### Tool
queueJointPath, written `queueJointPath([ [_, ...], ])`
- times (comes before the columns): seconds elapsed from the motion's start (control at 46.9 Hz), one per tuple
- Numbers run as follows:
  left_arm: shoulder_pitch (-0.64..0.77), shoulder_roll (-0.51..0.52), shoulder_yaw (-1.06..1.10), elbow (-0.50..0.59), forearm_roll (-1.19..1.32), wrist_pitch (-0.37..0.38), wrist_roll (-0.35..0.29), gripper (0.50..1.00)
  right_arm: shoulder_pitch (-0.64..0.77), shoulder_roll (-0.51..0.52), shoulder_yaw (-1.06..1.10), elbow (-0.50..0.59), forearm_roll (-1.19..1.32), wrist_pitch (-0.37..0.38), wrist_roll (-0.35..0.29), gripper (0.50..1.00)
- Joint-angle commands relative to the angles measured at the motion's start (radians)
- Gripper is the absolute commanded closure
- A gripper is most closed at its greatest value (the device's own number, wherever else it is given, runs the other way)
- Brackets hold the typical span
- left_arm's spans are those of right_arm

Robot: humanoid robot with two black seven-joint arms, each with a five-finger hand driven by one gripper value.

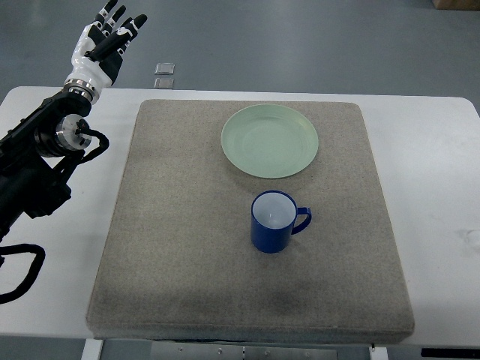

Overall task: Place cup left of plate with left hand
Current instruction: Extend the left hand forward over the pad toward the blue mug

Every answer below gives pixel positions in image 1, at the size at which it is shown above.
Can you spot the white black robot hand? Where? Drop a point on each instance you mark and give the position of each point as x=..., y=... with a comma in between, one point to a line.
x=98, y=54

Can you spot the blue mug white inside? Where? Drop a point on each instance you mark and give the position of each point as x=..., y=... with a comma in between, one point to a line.
x=275, y=218

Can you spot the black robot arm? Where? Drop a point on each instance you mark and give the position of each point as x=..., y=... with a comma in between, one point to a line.
x=37, y=162

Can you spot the lower floor socket plate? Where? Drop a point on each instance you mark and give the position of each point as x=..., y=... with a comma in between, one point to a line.
x=164, y=83

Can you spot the floor socket plate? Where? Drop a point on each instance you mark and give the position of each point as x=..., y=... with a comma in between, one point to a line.
x=164, y=83
x=164, y=69

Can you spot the upper floor socket plate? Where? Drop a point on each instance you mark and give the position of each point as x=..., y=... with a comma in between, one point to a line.
x=164, y=69

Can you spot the light green plate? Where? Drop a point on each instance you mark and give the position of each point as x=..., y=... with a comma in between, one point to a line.
x=269, y=141

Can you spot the grey felt mat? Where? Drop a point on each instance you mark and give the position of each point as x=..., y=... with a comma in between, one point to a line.
x=178, y=263

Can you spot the cardboard box corner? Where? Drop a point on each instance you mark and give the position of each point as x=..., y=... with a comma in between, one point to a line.
x=457, y=5

